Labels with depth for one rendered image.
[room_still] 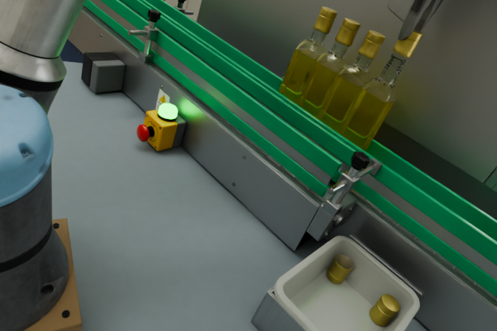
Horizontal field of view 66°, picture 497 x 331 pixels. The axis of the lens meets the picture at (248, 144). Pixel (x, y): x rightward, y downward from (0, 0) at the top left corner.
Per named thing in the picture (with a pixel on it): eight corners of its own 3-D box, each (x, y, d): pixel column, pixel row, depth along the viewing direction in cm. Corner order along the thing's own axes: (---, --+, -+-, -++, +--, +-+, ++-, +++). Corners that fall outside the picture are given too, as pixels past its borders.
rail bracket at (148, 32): (154, 66, 97) (164, 14, 91) (128, 67, 92) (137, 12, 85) (145, 58, 99) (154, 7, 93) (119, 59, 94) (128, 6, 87)
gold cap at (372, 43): (378, 58, 74) (389, 37, 72) (370, 59, 72) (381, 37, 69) (362, 50, 76) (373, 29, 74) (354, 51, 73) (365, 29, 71)
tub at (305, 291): (399, 329, 68) (425, 299, 64) (336, 418, 52) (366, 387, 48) (323, 260, 76) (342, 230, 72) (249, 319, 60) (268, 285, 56)
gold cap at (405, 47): (413, 57, 70) (426, 34, 68) (406, 57, 67) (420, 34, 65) (396, 49, 71) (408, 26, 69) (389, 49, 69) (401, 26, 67)
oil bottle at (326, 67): (313, 142, 89) (355, 58, 79) (300, 148, 85) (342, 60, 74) (296, 130, 92) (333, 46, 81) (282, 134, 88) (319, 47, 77)
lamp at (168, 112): (180, 120, 90) (183, 108, 88) (164, 123, 86) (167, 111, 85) (168, 110, 92) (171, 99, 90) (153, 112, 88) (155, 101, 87)
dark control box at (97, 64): (121, 91, 107) (126, 64, 102) (94, 94, 101) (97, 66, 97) (106, 77, 111) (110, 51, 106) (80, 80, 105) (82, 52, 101)
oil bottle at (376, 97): (354, 172, 84) (404, 86, 73) (342, 179, 80) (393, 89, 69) (333, 157, 86) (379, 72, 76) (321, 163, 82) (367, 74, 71)
